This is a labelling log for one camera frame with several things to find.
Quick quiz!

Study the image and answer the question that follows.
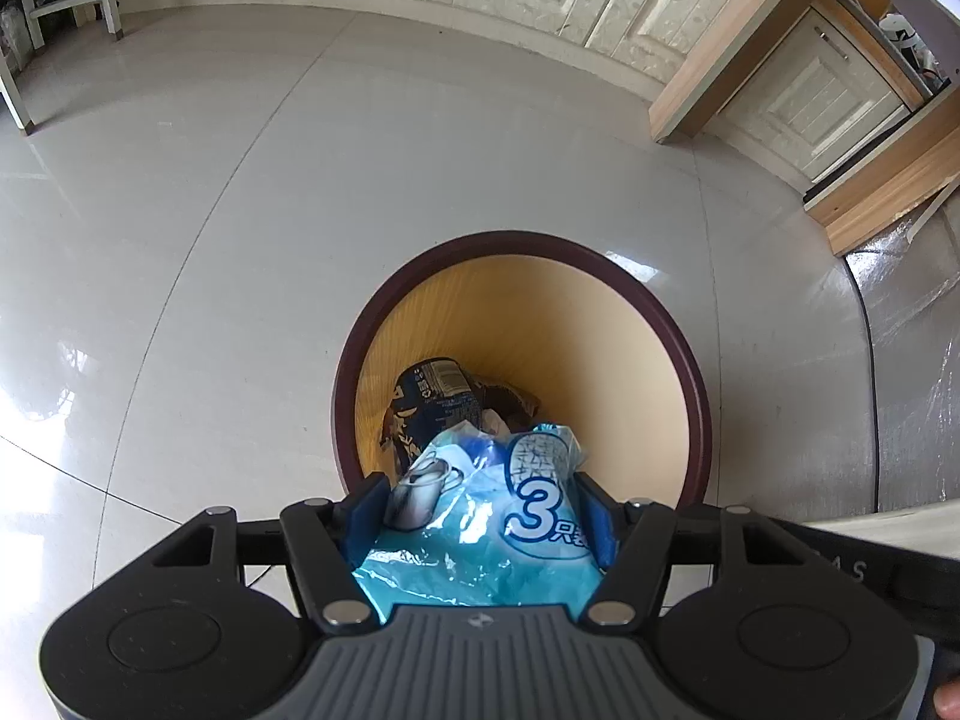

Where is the blue plastic packet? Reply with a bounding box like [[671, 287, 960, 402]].
[[352, 424, 612, 608]]

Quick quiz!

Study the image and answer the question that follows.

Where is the round trash bin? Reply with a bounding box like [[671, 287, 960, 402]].
[[332, 232, 712, 520]]

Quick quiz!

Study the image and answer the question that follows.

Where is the white metal stand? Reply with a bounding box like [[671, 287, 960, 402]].
[[0, 0, 125, 137]]

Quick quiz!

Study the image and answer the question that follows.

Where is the silver foil sheet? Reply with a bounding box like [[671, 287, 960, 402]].
[[844, 195, 960, 515]]

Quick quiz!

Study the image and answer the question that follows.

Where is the white cabinet under table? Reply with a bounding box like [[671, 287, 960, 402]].
[[712, 11, 913, 182]]

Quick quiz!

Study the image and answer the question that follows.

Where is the crushed blue soda can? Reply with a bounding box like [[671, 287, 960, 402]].
[[379, 358, 485, 470]]

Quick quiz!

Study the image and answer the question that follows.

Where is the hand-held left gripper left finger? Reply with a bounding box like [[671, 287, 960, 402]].
[[150, 474, 392, 632]]

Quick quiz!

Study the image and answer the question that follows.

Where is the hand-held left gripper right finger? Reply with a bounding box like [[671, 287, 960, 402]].
[[574, 471, 815, 629]]

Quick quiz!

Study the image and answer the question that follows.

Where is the black floor cable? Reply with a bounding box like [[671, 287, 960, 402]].
[[847, 261, 883, 512]]

